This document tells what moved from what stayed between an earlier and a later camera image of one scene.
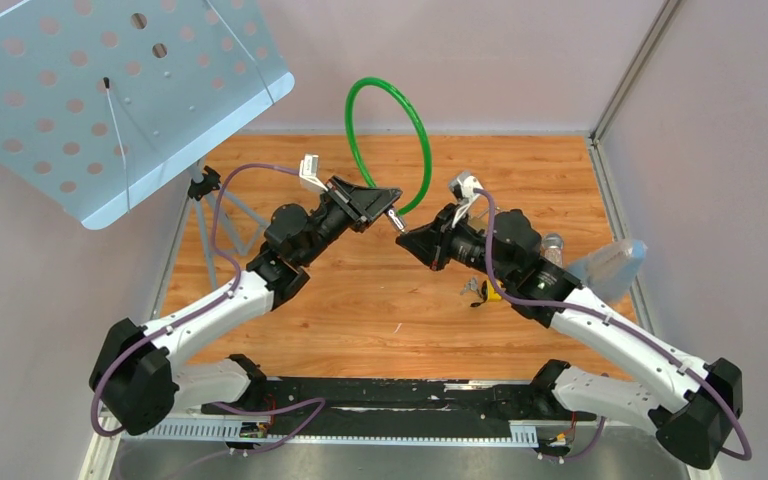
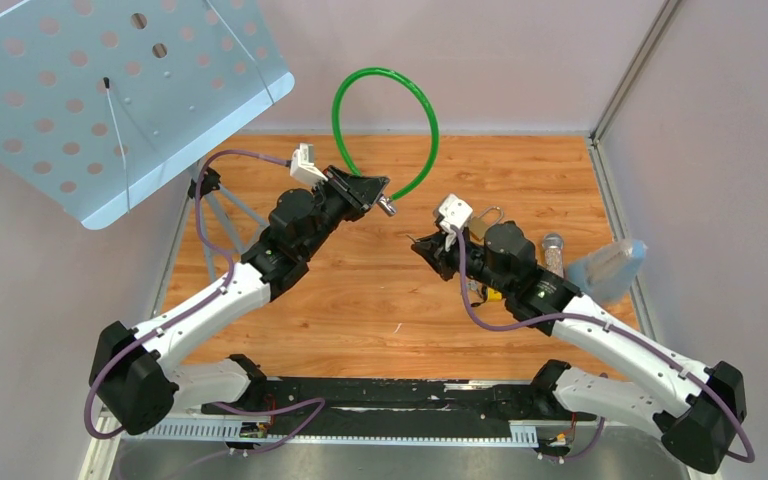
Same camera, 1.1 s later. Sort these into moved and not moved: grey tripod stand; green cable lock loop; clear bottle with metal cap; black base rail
Moved: green cable lock loop
Not moved: clear bottle with metal cap; black base rail; grey tripod stand
